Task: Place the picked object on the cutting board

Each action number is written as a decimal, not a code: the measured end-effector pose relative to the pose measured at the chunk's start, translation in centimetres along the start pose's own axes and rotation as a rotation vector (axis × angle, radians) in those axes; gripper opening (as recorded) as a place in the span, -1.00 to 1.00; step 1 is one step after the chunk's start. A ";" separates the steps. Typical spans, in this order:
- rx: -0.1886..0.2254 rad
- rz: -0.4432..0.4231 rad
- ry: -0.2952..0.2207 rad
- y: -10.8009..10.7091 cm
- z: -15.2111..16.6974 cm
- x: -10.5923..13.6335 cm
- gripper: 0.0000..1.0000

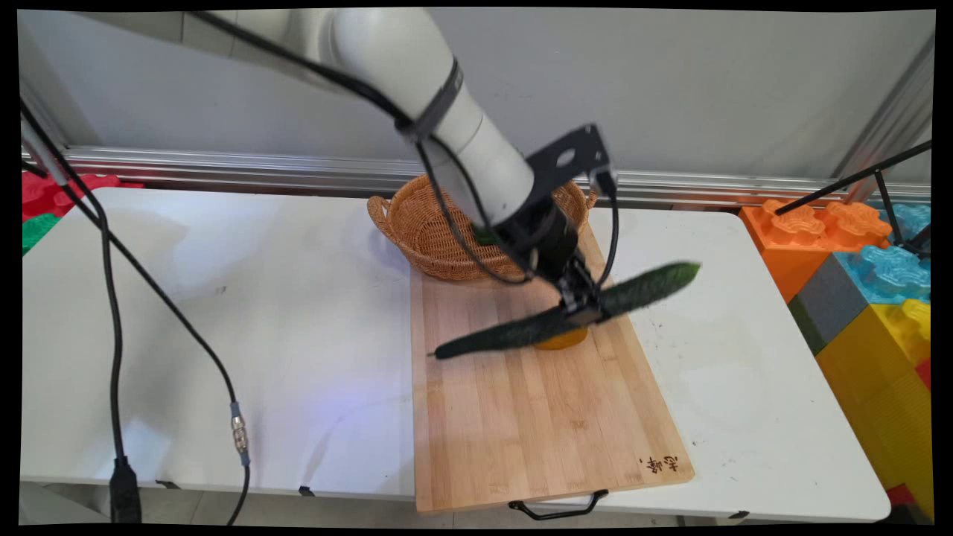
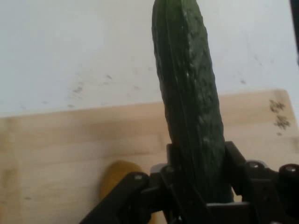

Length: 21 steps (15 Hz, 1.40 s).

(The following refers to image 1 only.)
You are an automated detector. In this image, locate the yellow toy block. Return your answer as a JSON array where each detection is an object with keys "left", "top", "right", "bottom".
[{"left": 815, "top": 299, "right": 934, "bottom": 516}]

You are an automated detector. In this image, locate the dark green cucumber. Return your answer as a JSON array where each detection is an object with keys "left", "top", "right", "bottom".
[{"left": 434, "top": 262, "right": 701, "bottom": 360}]

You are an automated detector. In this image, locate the blue toy block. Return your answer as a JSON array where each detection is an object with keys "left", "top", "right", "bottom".
[
  {"left": 879, "top": 202, "right": 931, "bottom": 245},
  {"left": 834, "top": 246, "right": 931, "bottom": 315}
]

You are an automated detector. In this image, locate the black tripod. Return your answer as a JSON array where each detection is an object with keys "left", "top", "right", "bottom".
[{"left": 774, "top": 140, "right": 933, "bottom": 259}]

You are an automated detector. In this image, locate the green toy block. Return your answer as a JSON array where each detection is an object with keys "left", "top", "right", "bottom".
[{"left": 22, "top": 214, "right": 62, "bottom": 255}]

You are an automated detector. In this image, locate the aluminium frame rail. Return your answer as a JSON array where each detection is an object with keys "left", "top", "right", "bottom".
[{"left": 22, "top": 145, "right": 931, "bottom": 209}]

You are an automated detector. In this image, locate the thick black cable with plug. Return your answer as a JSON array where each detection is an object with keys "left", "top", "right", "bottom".
[{"left": 21, "top": 100, "right": 142, "bottom": 523}]

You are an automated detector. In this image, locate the black cable with metal connector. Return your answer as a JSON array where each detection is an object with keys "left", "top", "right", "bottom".
[{"left": 22, "top": 160, "right": 252, "bottom": 526}]

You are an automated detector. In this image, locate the bamboo cutting board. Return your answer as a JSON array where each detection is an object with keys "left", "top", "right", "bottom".
[{"left": 409, "top": 223, "right": 695, "bottom": 520}]

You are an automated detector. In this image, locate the woven wicker basket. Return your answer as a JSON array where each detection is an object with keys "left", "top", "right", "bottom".
[{"left": 367, "top": 175, "right": 599, "bottom": 282}]

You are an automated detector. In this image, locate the orange toy block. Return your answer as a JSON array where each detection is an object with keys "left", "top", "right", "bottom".
[{"left": 739, "top": 199, "right": 893, "bottom": 302}]

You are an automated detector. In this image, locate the black strap on arm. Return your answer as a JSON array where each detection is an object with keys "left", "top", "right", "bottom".
[{"left": 397, "top": 60, "right": 464, "bottom": 142}]

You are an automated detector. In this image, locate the black camera mounting bracket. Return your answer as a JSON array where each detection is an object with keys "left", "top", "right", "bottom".
[{"left": 525, "top": 124, "right": 611, "bottom": 198}]

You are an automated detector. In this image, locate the red toy block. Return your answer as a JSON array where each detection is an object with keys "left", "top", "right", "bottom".
[{"left": 22, "top": 171, "right": 144, "bottom": 222}]

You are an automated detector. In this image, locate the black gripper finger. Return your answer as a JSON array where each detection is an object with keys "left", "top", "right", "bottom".
[
  {"left": 557, "top": 257, "right": 593, "bottom": 307},
  {"left": 567, "top": 292, "right": 605, "bottom": 326}
]

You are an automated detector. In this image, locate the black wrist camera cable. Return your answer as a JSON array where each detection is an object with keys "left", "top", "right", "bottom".
[{"left": 596, "top": 192, "right": 621, "bottom": 293}]

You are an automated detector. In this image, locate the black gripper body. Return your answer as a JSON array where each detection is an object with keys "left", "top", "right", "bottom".
[{"left": 495, "top": 200, "right": 596, "bottom": 290}]

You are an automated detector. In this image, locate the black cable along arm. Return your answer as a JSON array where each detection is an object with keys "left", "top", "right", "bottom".
[{"left": 190, "top": 11, "right": 538, "bottom": 285}]

